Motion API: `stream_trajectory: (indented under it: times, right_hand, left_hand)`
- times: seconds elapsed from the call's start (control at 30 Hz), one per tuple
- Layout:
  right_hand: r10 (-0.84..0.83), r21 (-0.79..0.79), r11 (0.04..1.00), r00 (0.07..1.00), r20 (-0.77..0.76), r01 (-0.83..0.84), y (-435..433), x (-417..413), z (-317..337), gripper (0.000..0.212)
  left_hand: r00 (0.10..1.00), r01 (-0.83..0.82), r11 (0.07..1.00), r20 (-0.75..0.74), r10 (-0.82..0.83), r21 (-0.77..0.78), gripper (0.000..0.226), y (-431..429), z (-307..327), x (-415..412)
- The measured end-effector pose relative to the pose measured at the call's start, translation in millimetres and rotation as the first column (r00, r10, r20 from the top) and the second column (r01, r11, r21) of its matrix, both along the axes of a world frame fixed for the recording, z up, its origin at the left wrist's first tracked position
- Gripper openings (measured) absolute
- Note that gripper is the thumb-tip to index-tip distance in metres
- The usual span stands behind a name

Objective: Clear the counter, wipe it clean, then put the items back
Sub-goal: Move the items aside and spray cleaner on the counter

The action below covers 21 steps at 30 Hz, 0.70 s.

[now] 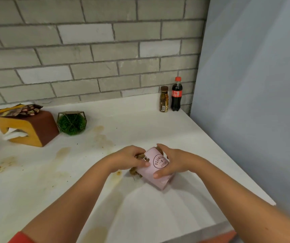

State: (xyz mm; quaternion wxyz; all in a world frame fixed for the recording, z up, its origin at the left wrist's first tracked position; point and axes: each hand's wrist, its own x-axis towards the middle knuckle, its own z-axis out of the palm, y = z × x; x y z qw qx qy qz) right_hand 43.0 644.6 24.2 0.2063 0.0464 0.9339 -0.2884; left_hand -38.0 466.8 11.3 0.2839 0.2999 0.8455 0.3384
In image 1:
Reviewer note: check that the person's right forearm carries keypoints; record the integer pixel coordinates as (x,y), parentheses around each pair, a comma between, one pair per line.
(241,202)

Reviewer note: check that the person's left hand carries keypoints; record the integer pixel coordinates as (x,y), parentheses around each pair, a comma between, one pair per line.
(124,159)

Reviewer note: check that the white countertop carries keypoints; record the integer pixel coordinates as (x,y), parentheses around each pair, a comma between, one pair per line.
(160,129)

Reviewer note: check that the person's left forearm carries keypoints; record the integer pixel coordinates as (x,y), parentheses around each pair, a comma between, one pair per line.
(69,207)

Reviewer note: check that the person's right hand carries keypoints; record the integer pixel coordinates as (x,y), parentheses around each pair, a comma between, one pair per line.
(180,161)

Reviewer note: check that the cola bottle with red cap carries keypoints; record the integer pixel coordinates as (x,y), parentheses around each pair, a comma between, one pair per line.
(176,94)

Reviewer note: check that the dark and yellow snack packet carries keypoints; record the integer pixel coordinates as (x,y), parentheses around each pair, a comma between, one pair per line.
(15,110)

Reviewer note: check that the brown spice jar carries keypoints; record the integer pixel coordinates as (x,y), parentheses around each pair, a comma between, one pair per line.
(164,99)

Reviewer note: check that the brown tissue box yellow lid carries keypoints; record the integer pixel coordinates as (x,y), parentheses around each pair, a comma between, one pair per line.
(43,126)

